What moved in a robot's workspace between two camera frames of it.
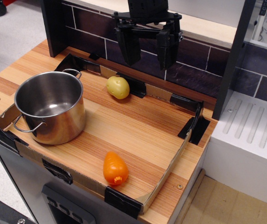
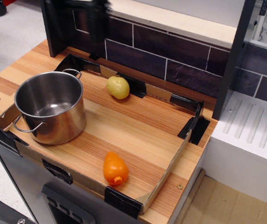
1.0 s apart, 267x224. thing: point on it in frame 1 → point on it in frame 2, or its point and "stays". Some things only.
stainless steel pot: [51, 106] stays
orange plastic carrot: [115, 170] stays
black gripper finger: [167, 40] → [98, 20]
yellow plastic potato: [118, 87] stays
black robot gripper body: [146, 11] → [97, 9]
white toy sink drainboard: [245, 150] stays
